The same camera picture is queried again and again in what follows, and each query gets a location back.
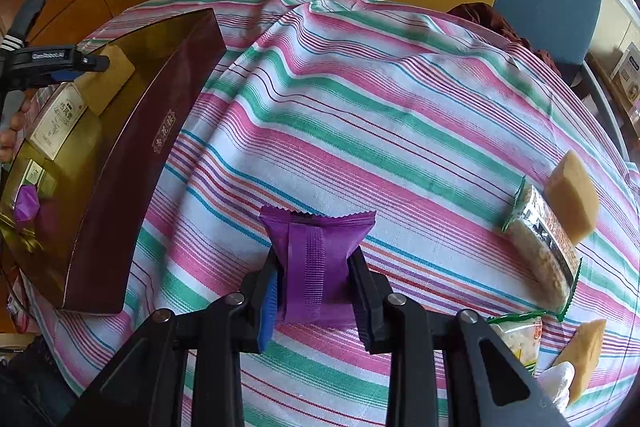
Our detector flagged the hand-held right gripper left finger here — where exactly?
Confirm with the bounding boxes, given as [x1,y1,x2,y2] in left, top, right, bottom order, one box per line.
[62,248,281,427]

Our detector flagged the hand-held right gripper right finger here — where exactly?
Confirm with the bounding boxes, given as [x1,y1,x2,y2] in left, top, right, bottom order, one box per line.
[347,251,571,427]

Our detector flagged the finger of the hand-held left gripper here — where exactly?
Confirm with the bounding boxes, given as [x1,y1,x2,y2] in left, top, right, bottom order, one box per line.
[80,53,112,72]

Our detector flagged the yellow sponge block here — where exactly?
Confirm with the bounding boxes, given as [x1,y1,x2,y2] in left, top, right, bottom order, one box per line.
[74,46,137,116]

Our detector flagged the beige labelled box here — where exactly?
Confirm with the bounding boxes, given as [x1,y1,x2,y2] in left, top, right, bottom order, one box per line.
[31,83,90,160]

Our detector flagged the gold tin box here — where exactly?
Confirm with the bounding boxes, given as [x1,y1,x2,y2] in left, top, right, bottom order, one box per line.
[0,7,227,315]

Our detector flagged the green cracker packet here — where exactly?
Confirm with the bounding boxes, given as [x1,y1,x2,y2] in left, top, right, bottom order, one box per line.
[501,176,583,323]
[487,311,545,378]

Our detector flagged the clear white snack packet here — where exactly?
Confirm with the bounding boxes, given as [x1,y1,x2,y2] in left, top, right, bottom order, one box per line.
[537,361,573,414]

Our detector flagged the yellow snack packet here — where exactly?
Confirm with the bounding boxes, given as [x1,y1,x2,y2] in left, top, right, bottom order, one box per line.
[544,149,601,247]
[552,318,608,408]

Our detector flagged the person's left hand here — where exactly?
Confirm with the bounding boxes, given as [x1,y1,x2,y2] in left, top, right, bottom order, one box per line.
[0,91,32,165]

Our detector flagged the striped tablecloth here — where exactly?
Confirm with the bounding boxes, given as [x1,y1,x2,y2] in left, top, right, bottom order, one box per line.
[20,0,640,427]

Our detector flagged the dark trousers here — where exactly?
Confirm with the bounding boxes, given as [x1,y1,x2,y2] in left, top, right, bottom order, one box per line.
[0,334,81,427]

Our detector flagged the white printed box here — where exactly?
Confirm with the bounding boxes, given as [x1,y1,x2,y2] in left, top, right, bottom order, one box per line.
[611,42,640,102]

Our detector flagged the grey blue striped strap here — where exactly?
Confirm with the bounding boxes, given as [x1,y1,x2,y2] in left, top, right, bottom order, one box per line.
[0,0,55,54]

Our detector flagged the grey metal rail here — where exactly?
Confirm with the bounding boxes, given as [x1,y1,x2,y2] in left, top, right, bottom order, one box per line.
[580,62,632,158]

